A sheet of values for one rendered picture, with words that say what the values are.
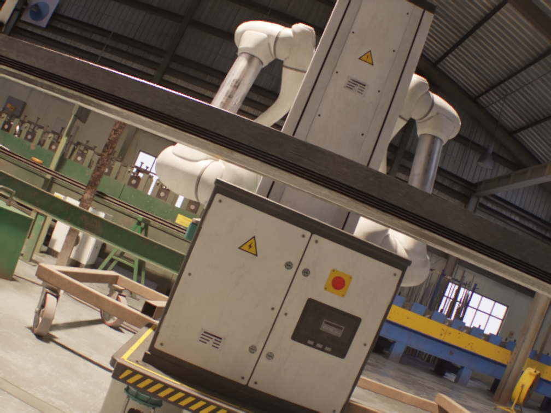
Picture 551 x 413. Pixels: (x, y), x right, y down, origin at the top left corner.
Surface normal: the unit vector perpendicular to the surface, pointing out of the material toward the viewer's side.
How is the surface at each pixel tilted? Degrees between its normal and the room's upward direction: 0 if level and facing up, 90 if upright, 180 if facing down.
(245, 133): 75
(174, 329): 90
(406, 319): 90
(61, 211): 90
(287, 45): 111
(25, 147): 90
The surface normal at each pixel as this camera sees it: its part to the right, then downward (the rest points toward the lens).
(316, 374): 0.05, -0.05
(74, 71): 0.03, -0.34
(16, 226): 0.83, 0.32
